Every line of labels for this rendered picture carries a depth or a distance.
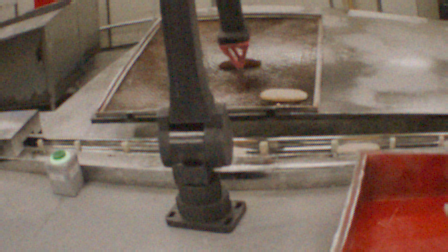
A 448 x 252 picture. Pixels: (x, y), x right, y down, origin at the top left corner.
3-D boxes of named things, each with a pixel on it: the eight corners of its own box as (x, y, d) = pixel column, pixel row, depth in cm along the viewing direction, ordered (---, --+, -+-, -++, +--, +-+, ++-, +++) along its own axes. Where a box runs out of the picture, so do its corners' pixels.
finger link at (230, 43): (256, 57, 134) (249, 24, 128) (254, 72, 128) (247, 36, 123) (227, 59, 135) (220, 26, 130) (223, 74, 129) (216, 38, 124)
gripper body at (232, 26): (250, 25, 131) (245, 0, 127) (247, 42, 123) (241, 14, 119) (223, 27, 132) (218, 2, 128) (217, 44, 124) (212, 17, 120)
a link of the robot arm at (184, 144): (176, 192, 90) (210, 193, 89) (164, 134, 86) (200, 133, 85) (188, 165, 99) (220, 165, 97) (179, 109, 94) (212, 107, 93)
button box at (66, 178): (55, 206, 107) (41, 164, 102) (66, 190, 114) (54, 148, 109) (81, 212, 105) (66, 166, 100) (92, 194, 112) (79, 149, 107)
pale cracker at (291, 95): (259, 101, 118) (258, 96, 117) (262, 91, 121) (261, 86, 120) (306, 102, 115) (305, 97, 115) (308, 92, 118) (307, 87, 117)
